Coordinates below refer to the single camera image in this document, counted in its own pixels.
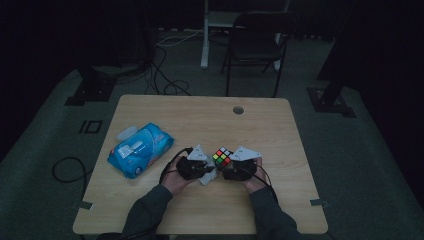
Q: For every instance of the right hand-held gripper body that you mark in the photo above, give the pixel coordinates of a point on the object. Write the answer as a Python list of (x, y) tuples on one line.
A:
[(241, 168)]

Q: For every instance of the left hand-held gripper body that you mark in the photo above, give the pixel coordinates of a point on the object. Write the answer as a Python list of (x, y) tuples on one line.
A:
[(191, 166)]

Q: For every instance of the multicoloured puzzle cube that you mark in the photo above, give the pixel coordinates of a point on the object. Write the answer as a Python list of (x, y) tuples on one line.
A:
[(222, 156)]

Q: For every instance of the blue wet wipes pack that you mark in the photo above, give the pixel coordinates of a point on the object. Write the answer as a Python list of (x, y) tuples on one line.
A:
[(141, 150)]

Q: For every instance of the person's right hand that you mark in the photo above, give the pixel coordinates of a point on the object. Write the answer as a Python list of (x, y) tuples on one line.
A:
[(255, 181)]

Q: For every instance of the person's left hand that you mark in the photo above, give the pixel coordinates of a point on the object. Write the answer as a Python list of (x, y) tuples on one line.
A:
[(175, 181)]

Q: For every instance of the grey tape strip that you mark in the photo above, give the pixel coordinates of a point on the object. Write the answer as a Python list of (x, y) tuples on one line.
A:
[(319, 202), (85, 205)]

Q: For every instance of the black stand with flat base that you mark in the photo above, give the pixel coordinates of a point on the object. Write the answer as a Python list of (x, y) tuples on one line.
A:
[(330, 96), (91, 88)]

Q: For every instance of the black folding chair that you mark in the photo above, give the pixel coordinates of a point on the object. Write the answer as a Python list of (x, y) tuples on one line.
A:
[(255, 43)]

